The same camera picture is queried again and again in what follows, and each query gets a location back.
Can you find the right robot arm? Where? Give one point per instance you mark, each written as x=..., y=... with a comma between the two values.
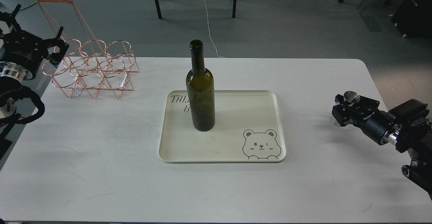
x=406, y=126

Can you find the copper wire bottle rack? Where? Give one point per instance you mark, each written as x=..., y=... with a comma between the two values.
x=92, y=65

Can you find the cream bear serving tray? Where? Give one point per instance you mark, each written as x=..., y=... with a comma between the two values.
x=247, y=130

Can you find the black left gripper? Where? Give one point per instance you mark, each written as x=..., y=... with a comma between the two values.
x=26, y=49

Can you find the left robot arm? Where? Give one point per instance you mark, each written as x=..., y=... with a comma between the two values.
x=11, y=91

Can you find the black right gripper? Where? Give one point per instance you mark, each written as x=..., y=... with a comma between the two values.
x=377, y=126

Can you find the dark green wine bottle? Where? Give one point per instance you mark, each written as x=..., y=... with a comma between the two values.
x=200, y=88

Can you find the steel double jigger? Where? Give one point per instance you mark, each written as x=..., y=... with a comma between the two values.
x=348, y=98

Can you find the black equipment case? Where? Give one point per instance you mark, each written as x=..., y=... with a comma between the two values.
x=414, y=18

